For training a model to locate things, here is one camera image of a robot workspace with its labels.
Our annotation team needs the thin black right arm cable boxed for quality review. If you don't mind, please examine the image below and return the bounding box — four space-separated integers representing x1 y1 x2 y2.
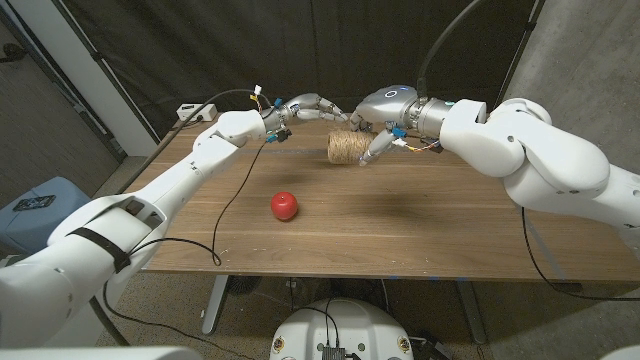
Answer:
519 205 640 302

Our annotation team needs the white power strip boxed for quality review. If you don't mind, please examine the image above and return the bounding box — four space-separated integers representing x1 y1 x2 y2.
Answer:
176 103 219 123

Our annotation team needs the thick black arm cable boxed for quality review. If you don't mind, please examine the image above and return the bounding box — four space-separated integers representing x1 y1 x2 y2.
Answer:
417 0 484 99
117 88 274 196

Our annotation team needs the black power strip cable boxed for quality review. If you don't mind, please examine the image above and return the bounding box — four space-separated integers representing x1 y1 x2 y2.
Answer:
172 115 204 132

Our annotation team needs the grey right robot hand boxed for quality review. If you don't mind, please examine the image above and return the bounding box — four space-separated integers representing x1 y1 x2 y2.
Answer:
349 84 454 167

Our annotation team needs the red apple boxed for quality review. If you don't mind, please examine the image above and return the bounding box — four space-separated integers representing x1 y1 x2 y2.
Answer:
270 191 300 222

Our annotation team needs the black wall fixture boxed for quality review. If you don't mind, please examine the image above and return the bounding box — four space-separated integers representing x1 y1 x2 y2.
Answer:
0 43 29 64

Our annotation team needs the blue storage bin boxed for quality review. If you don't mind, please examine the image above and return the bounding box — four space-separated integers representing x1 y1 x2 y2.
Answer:
0 175 94 255

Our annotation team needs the black torso cable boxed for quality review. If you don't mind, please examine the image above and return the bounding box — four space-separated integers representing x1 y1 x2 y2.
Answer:
292 298 341 349

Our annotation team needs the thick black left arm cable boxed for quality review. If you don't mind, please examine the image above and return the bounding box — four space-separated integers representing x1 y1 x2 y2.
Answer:
117 88 274 196

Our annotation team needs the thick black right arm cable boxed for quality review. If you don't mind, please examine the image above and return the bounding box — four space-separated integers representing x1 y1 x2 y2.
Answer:
417 0 484 99

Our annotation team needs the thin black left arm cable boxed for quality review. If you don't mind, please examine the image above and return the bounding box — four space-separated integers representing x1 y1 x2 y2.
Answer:
102 139 271 359

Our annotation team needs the grey table leg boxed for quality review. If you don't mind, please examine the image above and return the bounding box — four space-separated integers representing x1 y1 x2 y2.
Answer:
201 274 230 335
454 279 487 345

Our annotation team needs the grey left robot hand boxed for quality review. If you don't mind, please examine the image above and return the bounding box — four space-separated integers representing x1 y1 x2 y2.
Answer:
260 92 350 135

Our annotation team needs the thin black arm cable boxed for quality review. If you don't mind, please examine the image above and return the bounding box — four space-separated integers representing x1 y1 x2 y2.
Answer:
519 205 640 302
102 139 271 359

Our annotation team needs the black backdrop stand pole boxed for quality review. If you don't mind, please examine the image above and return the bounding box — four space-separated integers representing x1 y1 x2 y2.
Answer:
49 0 161 144
492 0 546 114

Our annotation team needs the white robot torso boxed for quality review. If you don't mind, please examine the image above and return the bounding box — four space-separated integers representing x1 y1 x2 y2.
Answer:
269 298 415 360

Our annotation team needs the black backdrop curtain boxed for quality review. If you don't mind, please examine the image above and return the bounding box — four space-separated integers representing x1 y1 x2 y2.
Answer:
59 0 539 139

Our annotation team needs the brown twine spool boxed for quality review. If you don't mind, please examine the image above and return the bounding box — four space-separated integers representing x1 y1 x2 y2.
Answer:
327 129 379 165

